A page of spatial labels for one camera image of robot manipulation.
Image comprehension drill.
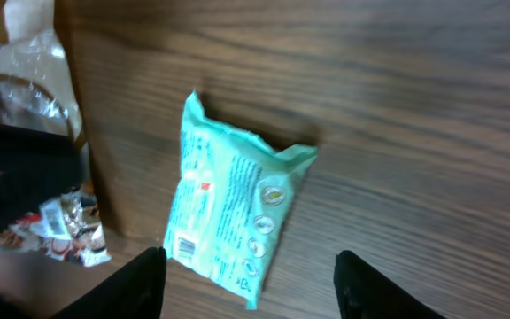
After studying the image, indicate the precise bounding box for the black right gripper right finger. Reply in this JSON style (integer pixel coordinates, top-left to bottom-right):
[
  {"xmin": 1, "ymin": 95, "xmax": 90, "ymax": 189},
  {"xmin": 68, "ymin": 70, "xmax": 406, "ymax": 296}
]
[{"xmin": 333, "ymin": 250, "xmax": 444, "ymax": 319}]

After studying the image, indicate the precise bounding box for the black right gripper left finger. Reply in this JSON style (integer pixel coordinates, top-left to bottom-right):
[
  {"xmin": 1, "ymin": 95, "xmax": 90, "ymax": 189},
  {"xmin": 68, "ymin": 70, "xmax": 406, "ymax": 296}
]
[{"xmin": 0, "ymin": 246, "xmax": 168, "ymax": 319}]

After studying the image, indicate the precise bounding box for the teal snack packet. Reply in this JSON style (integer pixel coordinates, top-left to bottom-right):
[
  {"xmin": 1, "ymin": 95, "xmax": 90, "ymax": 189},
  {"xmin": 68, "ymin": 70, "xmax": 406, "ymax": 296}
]
[{"xmin": 163, "ymin": 92, "xmax": 318, "ymax": 310}]

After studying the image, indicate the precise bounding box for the brown clear snack bag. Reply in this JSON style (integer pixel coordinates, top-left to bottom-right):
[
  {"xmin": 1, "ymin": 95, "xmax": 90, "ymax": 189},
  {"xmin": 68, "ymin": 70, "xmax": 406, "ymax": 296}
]
[{"xmin": 0, "ymin": 1, "xmax": 110, "ymax": 267}]

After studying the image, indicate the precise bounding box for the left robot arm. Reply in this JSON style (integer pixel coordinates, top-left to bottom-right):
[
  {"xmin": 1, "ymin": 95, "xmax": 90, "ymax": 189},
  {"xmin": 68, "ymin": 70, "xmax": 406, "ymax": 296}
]
[{"xmin": 0, "ymin": 124, "xmax": 84, "ymax": 232}]

